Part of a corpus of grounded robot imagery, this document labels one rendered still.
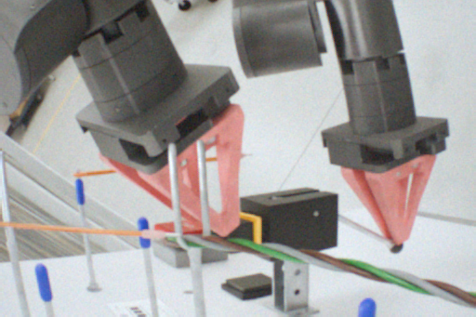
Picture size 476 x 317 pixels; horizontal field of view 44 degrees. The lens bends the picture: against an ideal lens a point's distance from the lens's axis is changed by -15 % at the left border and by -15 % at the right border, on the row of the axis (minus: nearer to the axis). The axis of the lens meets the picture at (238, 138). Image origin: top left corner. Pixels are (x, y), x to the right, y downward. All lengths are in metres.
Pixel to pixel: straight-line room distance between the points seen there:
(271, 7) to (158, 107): 0.16
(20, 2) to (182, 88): 0.13
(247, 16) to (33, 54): 0.23
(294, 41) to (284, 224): 0.13
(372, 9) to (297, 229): 0.16
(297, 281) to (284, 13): 0.19
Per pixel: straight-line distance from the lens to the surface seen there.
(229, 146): 0.39
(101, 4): 0.35
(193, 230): 0.62
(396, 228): 0.52
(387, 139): 0.46
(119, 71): 0.36
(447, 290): 0.23
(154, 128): 0.34
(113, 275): 0.60
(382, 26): 0.48
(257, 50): 0.48
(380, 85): 0.48
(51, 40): 0.31
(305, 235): 0.45
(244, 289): 0.52
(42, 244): 1.12
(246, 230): 0.43
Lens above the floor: 1.41
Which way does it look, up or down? 27 degrees down
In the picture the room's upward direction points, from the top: 54 degrees counter-clockwise
